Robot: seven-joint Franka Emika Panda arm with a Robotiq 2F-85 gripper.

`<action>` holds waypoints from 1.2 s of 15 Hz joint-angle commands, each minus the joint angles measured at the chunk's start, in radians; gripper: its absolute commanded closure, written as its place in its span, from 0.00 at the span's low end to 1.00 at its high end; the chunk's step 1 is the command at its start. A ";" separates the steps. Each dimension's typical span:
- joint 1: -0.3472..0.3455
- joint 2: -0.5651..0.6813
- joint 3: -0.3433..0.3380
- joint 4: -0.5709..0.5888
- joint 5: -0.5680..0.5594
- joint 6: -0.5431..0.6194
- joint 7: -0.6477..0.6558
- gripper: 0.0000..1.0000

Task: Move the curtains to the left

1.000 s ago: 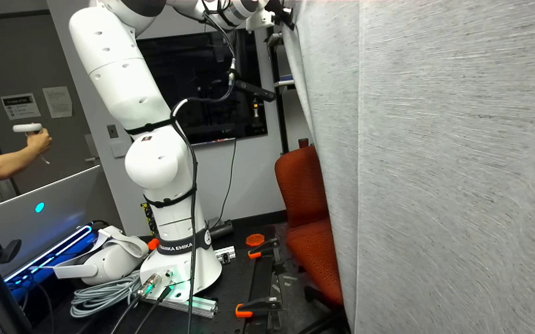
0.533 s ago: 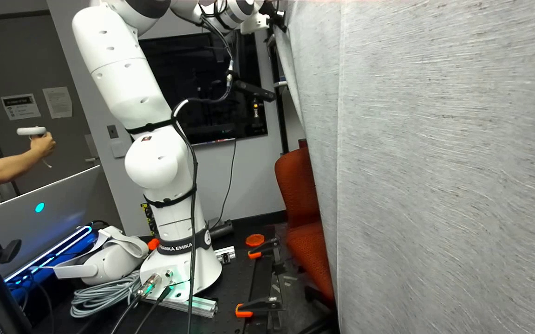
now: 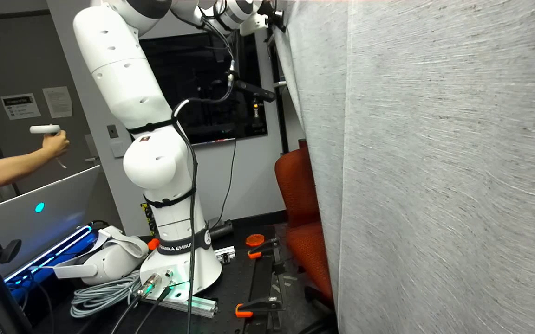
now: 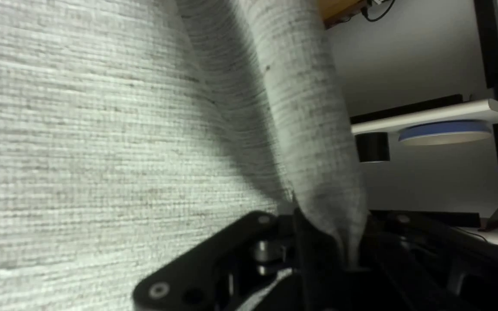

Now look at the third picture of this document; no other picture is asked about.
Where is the white VR headset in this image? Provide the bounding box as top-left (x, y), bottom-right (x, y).
top-left (52, 224), bottom-right (151, 287)

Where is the black wall monitor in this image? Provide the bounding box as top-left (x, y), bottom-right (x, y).
top-left (138, 29), bottom-right (272, 144)

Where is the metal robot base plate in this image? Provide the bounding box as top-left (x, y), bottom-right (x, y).
top-left (138, 277), bottom-right (221, 320)

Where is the grey paper door sign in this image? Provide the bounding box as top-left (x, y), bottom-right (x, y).
top-left (41, 84), bottom-right (76, 120)

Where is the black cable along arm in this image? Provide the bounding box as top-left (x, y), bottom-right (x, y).
top-left (171, 23), bottom-right (240, 334)

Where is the coiled grey cable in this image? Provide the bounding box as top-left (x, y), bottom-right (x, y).
top-left (67, 268), bottom-right (145, 320)

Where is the blue case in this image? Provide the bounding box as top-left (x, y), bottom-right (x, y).
top-left (0, 224), bottom-right (99, 331)

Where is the grey woven fabric curtain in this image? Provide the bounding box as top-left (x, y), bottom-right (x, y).
top-left (273, 0), bottom-right (535, 334)

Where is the orange black bar clamp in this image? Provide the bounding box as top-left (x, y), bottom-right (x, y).
top-left (244, 231), bottom-right (283, 263)
top-left (233, 294), bottom-right (283, 322)

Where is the person's bare hand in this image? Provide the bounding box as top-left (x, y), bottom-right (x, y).
top-left (39, 129), bottom-right (71, 159)

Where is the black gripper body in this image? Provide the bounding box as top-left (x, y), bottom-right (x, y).
top-left (257, 0), bottom-right (290, 33)

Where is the black cylindrical cable connector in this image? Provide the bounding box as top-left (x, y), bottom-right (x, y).
top-left (233, 77), bottom-right (279, 103)

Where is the white handheld controller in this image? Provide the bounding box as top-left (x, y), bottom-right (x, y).
top-left (28, 122), bottom-right (63, 136)

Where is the person's bare forearm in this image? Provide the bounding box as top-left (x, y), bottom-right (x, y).
top-left (0, 146), bottom-right (50, 190)

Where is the white printed door sign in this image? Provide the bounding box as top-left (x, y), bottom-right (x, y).
top-left (0, 90), bottom-right (43, 122)

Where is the orange mesh office chair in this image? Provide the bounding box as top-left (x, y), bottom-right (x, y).
top-left (273, 138), bottom-right (335, 303)

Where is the grey panel with cyan light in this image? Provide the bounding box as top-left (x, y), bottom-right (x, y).
top-left (0, 162), bottom-right (108, 264)

